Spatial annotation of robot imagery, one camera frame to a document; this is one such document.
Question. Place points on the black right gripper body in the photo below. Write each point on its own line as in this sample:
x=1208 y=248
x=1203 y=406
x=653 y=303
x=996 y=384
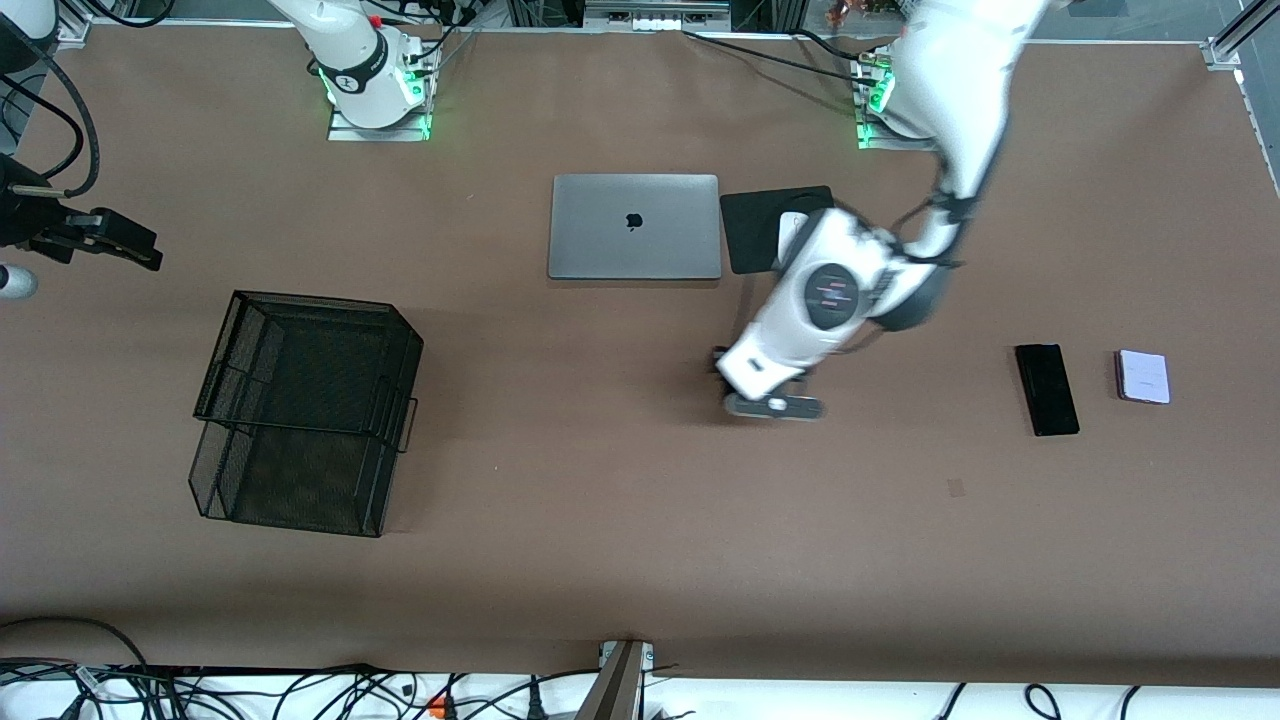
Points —
x=22 y=215

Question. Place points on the long black smartphone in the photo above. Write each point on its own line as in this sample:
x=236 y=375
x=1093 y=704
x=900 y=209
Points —
x=1047 y=390

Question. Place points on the lavender white flip phone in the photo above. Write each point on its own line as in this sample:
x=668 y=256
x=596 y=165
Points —
x=1143 y=377

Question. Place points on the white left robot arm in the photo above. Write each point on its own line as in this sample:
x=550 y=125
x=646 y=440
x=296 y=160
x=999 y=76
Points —
x=960 y=90

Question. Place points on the black mouse pad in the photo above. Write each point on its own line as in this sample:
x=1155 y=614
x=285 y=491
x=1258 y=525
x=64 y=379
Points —
x=745 y=230

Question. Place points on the white computer mouse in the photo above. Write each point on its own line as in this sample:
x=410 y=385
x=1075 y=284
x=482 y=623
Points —
x=790 y=221

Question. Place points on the silver closed laptop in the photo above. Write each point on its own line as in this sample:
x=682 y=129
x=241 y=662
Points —
x=600 y=235

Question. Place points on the black mesh two-tier tray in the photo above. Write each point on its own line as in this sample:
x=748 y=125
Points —
x=350 y=490

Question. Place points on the grey metal connector panel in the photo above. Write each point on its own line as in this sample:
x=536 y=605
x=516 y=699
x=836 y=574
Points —
x=655 y=12

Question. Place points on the aluminium frame profile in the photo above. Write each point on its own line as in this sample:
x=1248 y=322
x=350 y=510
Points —
x=72 y=25
x=1228 y=45

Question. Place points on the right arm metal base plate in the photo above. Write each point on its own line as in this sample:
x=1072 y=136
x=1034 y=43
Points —
x=350 y=134

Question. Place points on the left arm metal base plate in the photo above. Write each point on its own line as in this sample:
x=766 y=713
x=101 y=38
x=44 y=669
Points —
x=868 y=137

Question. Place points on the grey metal camera mount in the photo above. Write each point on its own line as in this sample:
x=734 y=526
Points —
x=615 y=690

